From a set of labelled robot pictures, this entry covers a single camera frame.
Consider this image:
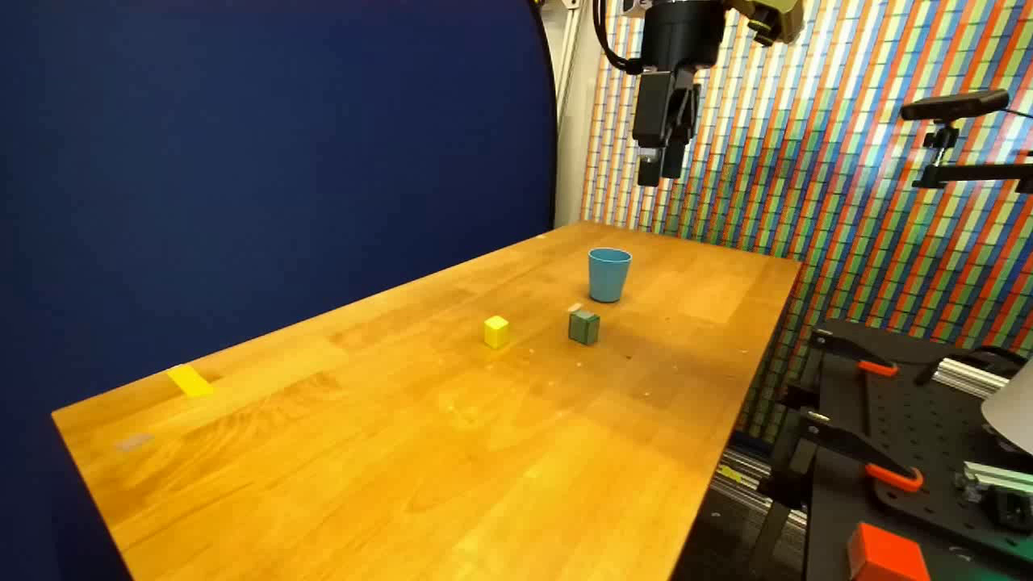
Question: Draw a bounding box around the colourful striped wall covering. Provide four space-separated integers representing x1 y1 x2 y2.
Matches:
579 0 1033 446

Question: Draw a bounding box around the black camera on mount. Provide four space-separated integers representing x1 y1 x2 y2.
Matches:
897 87 1015 126

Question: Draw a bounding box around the orange handled black clamp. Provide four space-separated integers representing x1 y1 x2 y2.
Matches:
787 404 929 499
807 327 905 383

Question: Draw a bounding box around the white lamp shade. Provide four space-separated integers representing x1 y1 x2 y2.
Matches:
978 358 1033 457

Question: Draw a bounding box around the yellow block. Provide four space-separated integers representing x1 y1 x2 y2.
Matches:
481 313 514 353

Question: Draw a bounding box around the dark blue backdrop board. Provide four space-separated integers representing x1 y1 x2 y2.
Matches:
0 0 558 581

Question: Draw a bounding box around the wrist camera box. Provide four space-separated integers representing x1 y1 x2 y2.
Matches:
734 0 807 48

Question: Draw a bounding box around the red block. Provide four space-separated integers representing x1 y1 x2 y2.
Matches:
845 518 935 581

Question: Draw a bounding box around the yellow tape strip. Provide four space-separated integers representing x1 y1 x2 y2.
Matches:
163 361 219 404

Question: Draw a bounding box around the aluminium extrusion bar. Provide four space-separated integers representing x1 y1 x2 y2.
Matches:
960 457 1033 509
927 354 1017 404

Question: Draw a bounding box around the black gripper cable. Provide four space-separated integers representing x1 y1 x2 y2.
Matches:
586 0 648 77

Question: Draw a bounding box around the green block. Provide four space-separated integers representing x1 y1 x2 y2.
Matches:
565 304 604 347

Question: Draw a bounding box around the black perforated side table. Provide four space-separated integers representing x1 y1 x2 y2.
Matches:
804 320 1033 581

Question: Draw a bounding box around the blue cup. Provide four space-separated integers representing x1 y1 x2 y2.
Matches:
583 246 637 305

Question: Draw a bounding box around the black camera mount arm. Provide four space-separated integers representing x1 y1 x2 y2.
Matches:
910 120 1033 197

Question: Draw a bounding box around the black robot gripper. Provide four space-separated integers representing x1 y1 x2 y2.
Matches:
628 0 727 189

